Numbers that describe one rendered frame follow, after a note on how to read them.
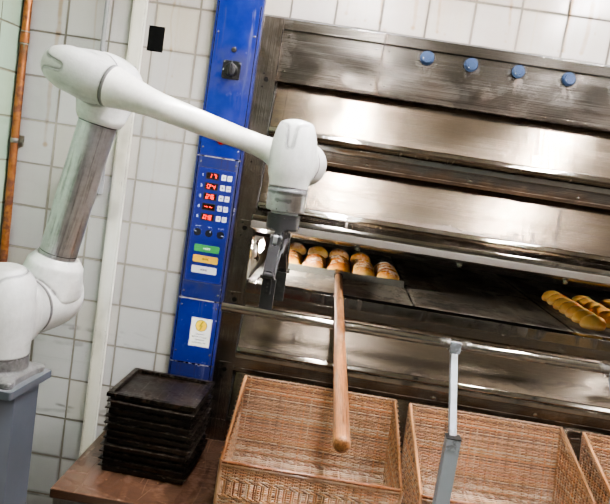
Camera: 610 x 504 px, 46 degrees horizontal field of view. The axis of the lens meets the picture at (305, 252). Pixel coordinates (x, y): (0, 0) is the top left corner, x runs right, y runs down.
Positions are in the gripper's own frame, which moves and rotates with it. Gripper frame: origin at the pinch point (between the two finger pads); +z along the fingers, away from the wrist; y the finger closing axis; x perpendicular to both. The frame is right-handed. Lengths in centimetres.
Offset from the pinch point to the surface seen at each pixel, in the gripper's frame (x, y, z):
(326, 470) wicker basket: 14, -80, 71
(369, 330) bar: 22, -53, 14
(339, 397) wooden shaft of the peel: 20.4, 26.4, 11.8
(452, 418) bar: 49, -40, 32
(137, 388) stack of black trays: -49, -57, 47
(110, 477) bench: -50, -43, 72
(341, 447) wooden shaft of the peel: 23, 46, 14
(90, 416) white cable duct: -75, -82, 69
